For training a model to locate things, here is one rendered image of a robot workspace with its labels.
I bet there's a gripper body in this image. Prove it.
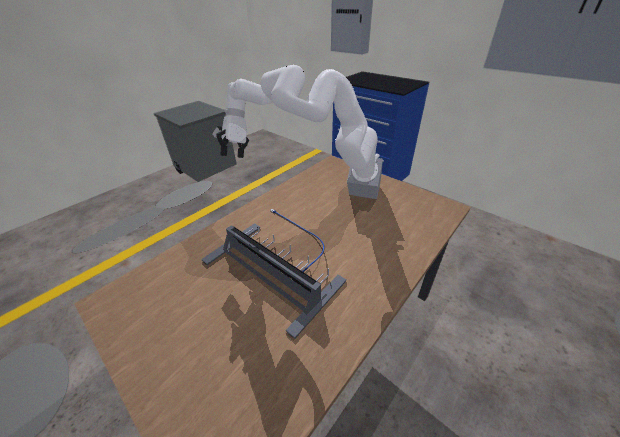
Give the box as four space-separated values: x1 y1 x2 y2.
222 115 247 143

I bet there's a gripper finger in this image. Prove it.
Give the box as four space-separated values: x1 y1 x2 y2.
216 130 229 156
237 137 249 158

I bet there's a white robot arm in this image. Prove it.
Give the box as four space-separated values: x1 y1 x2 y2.
224 65 380 182

